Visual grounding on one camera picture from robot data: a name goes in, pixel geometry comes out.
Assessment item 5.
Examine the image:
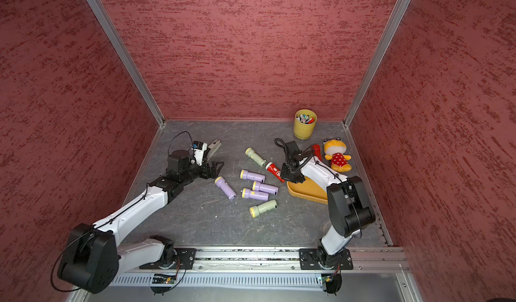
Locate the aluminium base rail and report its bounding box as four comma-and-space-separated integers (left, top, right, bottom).
68, 245, 424, 302

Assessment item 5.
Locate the purple flashlight top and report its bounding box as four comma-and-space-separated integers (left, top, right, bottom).
240, 170, 266, 183

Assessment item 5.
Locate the purple flashlight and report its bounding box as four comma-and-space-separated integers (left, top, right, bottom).
214, 176, 237, 200
252, 181, 279, 196
241, 188, 269, 201
240, 170, 266, 183

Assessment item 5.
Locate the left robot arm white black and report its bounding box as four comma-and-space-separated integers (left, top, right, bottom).
51, 150, 224, 293

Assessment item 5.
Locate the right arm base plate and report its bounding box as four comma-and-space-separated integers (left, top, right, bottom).
298, 248, 353, 271

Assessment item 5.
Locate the green flashlight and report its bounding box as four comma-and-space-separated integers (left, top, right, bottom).
245, 147, 267, 167
249, 200, 278, 218

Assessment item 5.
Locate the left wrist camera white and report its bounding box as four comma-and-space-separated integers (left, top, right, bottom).
192, 141, 208, 166

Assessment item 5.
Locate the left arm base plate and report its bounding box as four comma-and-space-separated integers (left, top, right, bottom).
139, 248, 198, 271

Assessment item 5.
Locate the orange plush toy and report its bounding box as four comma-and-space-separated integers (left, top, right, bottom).
323, 138, 352, 173

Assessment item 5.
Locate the grey white stapler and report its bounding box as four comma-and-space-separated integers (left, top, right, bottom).
205, 139, 221, 162

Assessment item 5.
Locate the yellow-green pen cup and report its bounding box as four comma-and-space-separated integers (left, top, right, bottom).
294, 109, 318, 140

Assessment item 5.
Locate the yellow plastic storage tray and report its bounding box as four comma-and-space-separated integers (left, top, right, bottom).
286, 177, 328, 205

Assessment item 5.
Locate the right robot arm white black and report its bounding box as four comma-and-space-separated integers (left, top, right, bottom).
281, 151, 376, 269

